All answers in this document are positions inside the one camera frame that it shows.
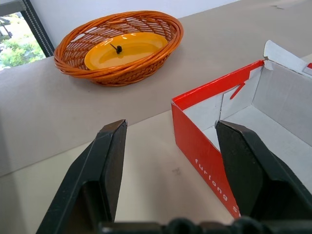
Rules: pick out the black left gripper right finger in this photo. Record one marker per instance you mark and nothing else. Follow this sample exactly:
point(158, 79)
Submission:
point(246, 170)

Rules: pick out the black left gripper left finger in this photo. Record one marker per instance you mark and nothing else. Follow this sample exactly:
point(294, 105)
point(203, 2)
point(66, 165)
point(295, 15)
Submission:
point(97, 170)

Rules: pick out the red cardboard shoe box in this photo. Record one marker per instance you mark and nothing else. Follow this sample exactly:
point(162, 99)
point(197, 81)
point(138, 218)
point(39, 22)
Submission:
point(195, 136)

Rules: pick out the orange wicker basket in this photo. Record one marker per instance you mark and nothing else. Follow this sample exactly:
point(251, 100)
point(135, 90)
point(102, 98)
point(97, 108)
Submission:
point(80, 46)

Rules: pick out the orange plastic plate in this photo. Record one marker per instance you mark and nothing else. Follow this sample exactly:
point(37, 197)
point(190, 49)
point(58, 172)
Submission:
point(136, 48)

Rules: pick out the dark window frame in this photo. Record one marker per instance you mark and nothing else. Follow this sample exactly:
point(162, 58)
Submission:
point(39, 26)

